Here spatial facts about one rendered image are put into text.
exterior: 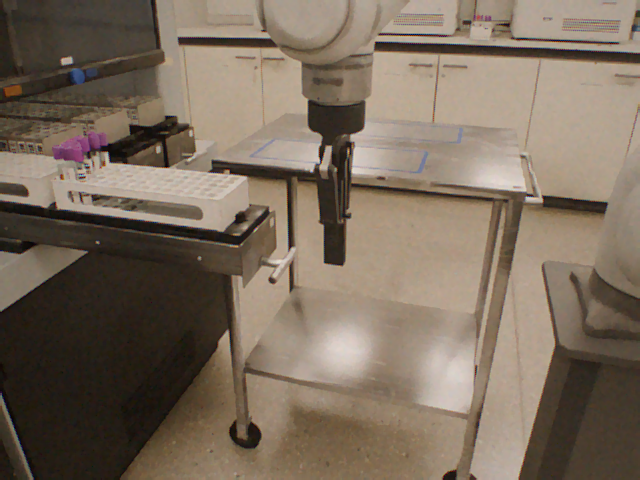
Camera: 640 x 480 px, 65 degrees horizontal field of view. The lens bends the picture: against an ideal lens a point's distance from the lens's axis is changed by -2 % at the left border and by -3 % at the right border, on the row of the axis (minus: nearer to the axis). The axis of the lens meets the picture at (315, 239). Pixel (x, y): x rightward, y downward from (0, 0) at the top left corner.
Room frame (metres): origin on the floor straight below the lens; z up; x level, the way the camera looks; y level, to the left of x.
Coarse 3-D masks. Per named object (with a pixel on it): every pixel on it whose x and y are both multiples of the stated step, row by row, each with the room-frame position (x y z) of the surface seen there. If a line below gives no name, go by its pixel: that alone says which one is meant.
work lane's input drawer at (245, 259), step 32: (0, 224) 0.76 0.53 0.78; (32, 224) 0.74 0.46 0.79; (64, 224) 0.72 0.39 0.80; (96, 224) 0.71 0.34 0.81; (128, 224) 0.70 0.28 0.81; (160, 224) 0.68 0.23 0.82; (256, 224) 0.70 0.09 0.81; (128, 256) 0.69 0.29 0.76; (160, 256) 0.67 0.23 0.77; (192, 256) 0.66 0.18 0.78; (224, 256) 0.64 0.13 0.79; (256, 256) 0.68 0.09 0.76; (288, 256) 0.70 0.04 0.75
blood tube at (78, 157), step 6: (72, 150) 0.73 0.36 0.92; (78, 150) 0.73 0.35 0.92; (78, 156) 0.73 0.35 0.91; (78, 162) 0.73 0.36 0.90; (78, 168) 0.73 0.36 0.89; (84, 168) 0.74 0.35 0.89; (78, 174) 0.73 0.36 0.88; (84, 174) 0.74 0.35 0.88; (84, 180) 0.74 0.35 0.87; (84, 192) 0.73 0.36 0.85; (84, 198) 0.74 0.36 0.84; (90, 198) 0.74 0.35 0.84; (84, 204) 0.74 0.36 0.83
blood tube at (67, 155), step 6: (66, 150) 0.74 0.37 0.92; (66, 156) 0.74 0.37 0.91; (72, 156) 0.74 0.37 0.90; (66, 162) 0.74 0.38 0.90; (72, 162) 0.74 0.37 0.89; (66, 168) 0.74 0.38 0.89; (72, 168) 0.74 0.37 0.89; (72, 174) 0.74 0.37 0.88; (72, 180) 0.74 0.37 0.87; (72, 192) 0.74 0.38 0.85; (78, 192) 0.74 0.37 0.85; (78, 198) 0.74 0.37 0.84
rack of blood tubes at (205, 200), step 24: (120, 168) 0.81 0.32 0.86; (144, 168) 0.80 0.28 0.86; (96, 192) 0.72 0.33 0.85; (120, 192) 0.71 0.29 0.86; (144, 192) 0.70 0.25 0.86; (168, 192) 0.69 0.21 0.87; (192, 192) 0.70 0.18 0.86; (216, 192) 0.70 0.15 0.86; (240, 192) 0.72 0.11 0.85; (120, 216) 0.71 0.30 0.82; (144, 216) 0.70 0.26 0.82; (168, 216) 0.73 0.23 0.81; (192, 216) 0.73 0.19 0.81; (216, 216) 0.66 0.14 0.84
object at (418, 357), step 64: (384, 128) 1.24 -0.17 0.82; (448, 128) 1.24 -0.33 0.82; (512, 128) 1.24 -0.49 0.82; (448, 192) 0.85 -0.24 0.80; (512, 192) 0.82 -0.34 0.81; (512, 256) 0.82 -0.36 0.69; (320, 320) 1.20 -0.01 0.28; (384, 320) 1.20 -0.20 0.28; (448, 320) 1.20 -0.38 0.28; (320, 384) 0.94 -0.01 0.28; (384, 384) 0.94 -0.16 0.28; (448, 384) 0.94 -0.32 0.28
